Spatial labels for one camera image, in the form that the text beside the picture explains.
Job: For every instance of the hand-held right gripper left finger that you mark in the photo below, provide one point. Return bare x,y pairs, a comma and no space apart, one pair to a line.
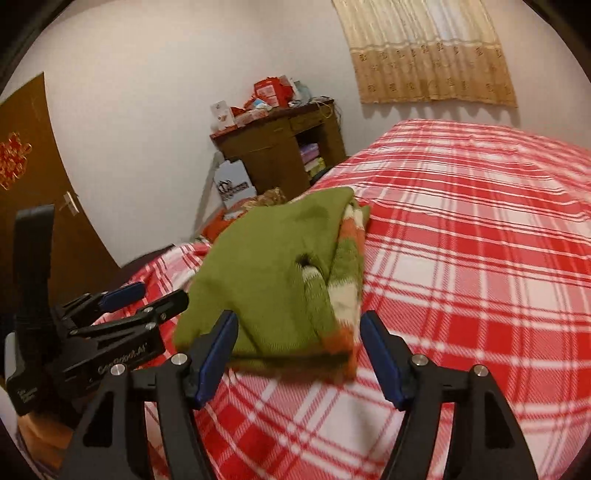
214,364

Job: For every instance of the beige patterned curtain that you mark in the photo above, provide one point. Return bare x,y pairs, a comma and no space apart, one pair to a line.
425,55

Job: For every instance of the pile of small boxes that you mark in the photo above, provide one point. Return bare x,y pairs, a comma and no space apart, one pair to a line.
258,113

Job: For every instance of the brown patterned cloth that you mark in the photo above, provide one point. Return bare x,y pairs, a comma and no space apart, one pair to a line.
270,197

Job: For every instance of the stack of folded cloths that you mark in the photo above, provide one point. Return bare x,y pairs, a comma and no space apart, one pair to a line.
311,159

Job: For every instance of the white cardboard box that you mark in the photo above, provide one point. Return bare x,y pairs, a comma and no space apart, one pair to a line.
233,182

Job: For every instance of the green orange white striped sweater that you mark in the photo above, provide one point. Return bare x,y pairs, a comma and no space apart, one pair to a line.
258,277

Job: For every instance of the red knot ornament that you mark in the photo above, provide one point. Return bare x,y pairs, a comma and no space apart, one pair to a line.
13,159

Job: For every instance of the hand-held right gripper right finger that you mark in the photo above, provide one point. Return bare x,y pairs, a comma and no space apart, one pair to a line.
381,364

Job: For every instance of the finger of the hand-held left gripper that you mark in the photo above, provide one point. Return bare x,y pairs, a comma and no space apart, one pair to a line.
122,293
161,307

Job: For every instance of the red gift box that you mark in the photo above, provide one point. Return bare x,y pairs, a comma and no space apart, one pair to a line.
272,90

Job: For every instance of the small white box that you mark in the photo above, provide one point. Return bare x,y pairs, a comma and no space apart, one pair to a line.
221,115

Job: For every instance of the brown wooden desk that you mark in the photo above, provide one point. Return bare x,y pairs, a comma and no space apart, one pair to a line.
272,157

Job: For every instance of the brown wooden door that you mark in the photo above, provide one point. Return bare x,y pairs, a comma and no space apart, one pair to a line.
32,115

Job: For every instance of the red white plaid blanket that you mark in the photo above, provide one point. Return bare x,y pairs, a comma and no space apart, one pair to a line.
461,300

